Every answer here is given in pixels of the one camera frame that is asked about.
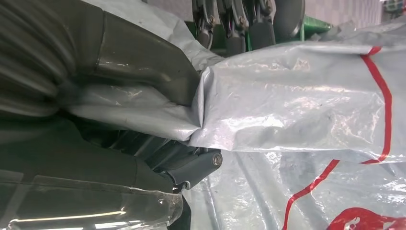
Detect green plastic crate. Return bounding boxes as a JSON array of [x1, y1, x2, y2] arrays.
[[184, 15, 334, 52]]

